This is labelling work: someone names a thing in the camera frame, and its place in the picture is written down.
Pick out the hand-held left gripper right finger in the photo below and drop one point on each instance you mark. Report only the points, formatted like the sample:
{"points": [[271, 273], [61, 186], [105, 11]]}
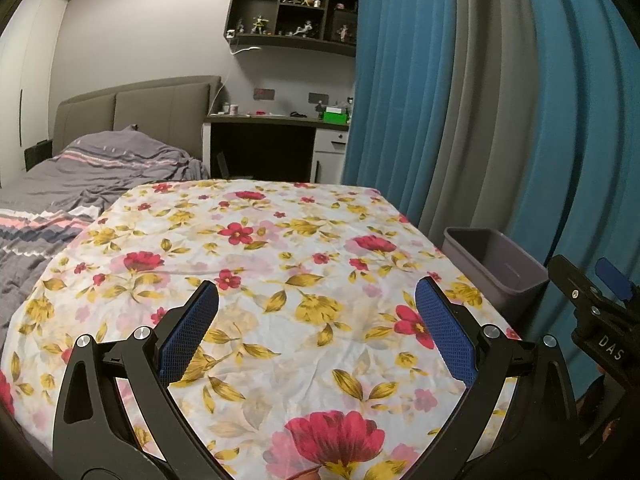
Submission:
{"points": [[445, 330]]}

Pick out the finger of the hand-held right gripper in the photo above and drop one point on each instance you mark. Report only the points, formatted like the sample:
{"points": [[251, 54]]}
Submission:
{"points": [[570, 277], [614, 277]]}

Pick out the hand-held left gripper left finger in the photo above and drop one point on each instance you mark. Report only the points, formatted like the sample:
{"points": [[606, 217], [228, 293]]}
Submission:
{"points": [[192, 325]]}

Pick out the grey plastic bin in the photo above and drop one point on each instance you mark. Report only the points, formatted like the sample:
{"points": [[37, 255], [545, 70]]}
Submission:
{"points": [[500, 270]]}

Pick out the floral tablecloth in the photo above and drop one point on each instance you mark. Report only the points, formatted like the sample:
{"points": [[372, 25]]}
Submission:
{"points": [[280, 270]]}

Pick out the wide blue curtain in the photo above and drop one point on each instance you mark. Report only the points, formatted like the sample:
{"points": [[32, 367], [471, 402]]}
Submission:
{"points": [[585, 110]]}

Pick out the grey striped blanket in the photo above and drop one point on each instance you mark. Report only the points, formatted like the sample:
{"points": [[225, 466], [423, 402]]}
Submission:
{"points": [[75, 185]]}

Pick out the grey curtain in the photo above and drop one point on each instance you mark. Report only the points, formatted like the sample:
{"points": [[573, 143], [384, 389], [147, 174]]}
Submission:
{"points": [[485, 110]]}

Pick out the dark wooden desk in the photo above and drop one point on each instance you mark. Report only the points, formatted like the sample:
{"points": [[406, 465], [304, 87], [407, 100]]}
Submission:
{"points": [[260, 147]]}

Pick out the white drawer cabinet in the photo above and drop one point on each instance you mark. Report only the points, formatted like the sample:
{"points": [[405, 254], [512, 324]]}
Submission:
{"points": [[330, 155]]}

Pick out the white bottles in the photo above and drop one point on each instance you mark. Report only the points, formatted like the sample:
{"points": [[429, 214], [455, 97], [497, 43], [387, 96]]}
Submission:
{"points": [[230, 108]]}

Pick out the black bedside stand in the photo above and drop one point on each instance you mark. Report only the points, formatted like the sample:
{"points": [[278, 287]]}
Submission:
{"points": [[38, 155]]}

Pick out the green box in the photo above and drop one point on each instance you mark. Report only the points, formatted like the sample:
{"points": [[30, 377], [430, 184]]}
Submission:
{"points": [[335, 116]]}

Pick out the narrow blue curtain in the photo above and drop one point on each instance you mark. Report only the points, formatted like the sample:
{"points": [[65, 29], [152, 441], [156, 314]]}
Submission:
{"points": [[395, 85]]}

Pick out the group of figurines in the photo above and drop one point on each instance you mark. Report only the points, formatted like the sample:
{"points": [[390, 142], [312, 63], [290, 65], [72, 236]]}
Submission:
{"points": [[305, 27]]}

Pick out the dark wall socket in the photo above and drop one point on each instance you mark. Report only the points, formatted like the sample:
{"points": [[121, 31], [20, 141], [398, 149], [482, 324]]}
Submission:
{"points": [[317, 98], [264, 94]]}

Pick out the dark wall shelf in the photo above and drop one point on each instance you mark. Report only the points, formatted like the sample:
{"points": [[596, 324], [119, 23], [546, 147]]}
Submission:
{"points": [[255, 0]]}

